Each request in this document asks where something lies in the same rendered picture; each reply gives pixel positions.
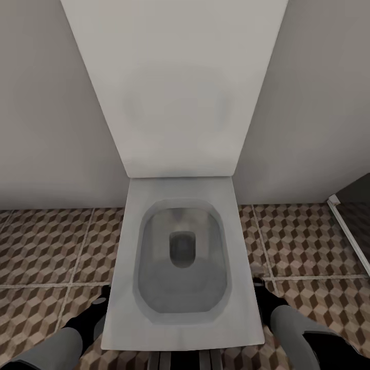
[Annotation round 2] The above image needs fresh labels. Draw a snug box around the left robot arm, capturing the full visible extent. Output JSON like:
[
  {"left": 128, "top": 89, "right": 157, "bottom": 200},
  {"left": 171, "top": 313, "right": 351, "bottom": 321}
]
[{"left": 0, "top": 274, "right": 113, "bottom": 370}]

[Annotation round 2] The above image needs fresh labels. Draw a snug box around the robot trunk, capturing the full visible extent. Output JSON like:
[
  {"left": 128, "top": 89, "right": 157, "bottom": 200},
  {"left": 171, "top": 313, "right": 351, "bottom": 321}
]
[{"left": 147, "top": 348, "right": 223, "bottom": 370}]

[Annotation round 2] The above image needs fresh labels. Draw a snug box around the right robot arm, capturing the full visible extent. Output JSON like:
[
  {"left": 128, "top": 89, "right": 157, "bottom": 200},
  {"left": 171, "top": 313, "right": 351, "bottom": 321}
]
[{"left": 250, "top": 266, "right": 370, "bottom": 370}]

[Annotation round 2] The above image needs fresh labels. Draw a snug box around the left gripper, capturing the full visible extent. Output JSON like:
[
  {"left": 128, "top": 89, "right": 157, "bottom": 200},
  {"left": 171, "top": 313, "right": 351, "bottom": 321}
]
[{"left": 101, "top": 285, "right": 111, "bottom": 294}]

